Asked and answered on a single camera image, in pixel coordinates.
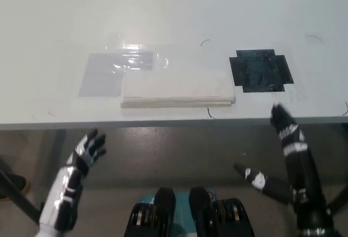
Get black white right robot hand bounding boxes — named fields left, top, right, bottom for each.
left=234, top=103, right=331, bottom=221

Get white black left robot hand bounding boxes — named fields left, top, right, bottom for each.
left=39, top=129, right=107, bottom=234

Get white napkin stack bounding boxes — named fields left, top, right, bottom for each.
left=120, top=70, right=236, bottom=109

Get black teal robot body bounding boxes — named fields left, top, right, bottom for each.
left=124, top=186, right=256, bottom=237

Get black slanted bar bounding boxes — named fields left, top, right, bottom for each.
left=0, top=171, right=42, bottom=226

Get dark shoe with tan sole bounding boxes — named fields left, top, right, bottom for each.
left=0, top=157, right=32, bottom=201

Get black square patch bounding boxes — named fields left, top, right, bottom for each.
left=228, top=49, right=295, bottom=93

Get clear plastic bag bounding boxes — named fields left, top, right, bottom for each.
left=78, top=52, right=154, bottom=98

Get clear plastic film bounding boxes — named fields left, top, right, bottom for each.
left=105, top=32, right=171, bottom=71

